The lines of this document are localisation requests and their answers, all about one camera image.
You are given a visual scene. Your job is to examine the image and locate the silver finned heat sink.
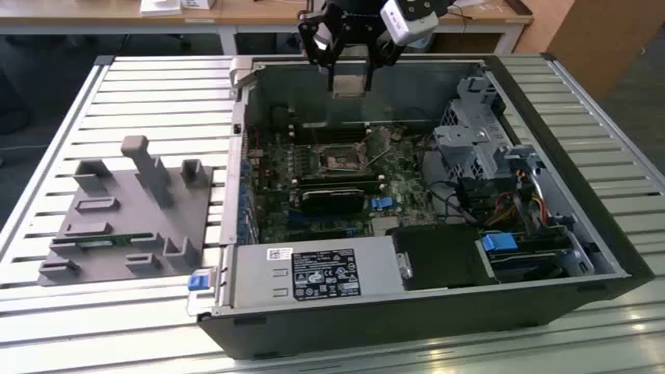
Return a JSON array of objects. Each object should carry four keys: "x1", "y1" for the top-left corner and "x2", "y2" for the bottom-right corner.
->
[{"x1": 370, "y1": 216, "x2": 399, "y2": 235}]

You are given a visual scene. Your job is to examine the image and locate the blue case latch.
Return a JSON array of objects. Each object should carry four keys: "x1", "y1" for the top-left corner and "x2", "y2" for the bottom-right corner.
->
[{"x1": 186, "y1": 272, "x2": 214, "y2": 292}]

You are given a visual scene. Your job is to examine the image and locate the green motherboard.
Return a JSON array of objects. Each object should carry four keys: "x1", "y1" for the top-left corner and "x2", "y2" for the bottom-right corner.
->
[{"x1": 241, "y1": 122, "x2": 453, "y2": 245}]

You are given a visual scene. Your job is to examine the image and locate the grey parts rack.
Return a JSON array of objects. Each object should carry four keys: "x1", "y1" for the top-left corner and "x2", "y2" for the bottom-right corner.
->
[{"x1": 36, "y1": 135, "x2": 217, "y2": 288}]

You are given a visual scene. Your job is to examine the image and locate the green RAM stick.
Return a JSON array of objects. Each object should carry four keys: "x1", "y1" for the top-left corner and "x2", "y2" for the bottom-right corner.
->
[{"x1": 50, "y1": 232, "x2": 157, "y2": 249}]

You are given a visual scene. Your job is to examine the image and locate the wooden cabinet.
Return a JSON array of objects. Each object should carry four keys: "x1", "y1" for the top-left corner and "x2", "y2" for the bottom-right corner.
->
[{"x1": 513, "y1": 0, "x2": 665, "y2": 102}]

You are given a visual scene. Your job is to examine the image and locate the grey metal drive cage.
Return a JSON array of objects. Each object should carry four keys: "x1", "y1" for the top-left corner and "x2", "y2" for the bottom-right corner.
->
[{"x1": 433, "y1": 76, "x2": 521, "y2": 184}]

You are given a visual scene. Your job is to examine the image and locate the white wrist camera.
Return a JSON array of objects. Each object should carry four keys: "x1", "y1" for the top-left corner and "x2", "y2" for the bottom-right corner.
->
[{"x1": 377, "y1": 0, "x2": 441, "y2": 50}]

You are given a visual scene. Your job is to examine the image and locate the black graphics card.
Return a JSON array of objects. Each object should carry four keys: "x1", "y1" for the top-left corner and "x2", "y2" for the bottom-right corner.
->
[{"x1": 298, "y1": 187, "x2": 365, "y2": 217}]

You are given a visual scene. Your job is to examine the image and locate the black plastic bay cover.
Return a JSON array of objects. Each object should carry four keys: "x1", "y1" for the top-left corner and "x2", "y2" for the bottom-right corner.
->
[{"x1": 386, "y1": 224, "x2": 494, "y2": 292}]

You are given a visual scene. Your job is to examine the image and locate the black PC case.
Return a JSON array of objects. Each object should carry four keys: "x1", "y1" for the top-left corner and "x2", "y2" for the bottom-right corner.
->
[{"x1": 184, "y1": 52, "x2": 657, "y2": 362}]

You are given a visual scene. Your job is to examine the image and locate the CPU socket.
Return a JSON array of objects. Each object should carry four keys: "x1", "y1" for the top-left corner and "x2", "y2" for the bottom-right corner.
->
[{"x1": 317, "y1": 143, "x2": 373, "y2": 175}]

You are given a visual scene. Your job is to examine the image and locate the hard disk in blue carrier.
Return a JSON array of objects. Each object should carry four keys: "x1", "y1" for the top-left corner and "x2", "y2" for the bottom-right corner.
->
[{"x1": 479, "y1": 231, "x2": 573, "y2": 281}]

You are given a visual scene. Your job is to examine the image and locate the black cable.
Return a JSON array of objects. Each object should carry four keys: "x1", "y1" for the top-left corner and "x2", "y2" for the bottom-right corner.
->
[{"x1": 422, "y1": 136, "x2": 487, "y2": 229}]

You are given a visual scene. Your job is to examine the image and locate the silver CPU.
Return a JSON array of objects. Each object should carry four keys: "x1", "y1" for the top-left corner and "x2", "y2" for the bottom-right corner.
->
[{"x1": 331, "y1": 75, "x2": 367, "y2": 100}]

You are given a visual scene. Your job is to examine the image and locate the silver power supply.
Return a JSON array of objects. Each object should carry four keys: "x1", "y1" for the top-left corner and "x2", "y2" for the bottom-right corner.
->
[{"x1": 227, "y1": 235, "x2": 409, "y2": 312}]

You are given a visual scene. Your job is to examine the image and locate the yellow power wire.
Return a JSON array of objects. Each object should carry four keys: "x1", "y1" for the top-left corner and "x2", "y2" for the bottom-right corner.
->
[{"x1": 490, "y1": 204, "x2": 518, "y2": 227}]

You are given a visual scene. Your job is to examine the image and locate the wooden desk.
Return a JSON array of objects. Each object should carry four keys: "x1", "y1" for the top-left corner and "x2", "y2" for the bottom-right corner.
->
[{"x1": 0, "y1": 0, "x2": 535, "y2": 55}]

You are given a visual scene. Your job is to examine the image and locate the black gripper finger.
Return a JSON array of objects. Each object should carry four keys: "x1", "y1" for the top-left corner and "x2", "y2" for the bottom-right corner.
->
[
  {"x1": 361, "y1": 23, "x2": 405, "y2": 93},
  {"x1": 297, "y1": 12, "x2": 345, "y2": 94}
]

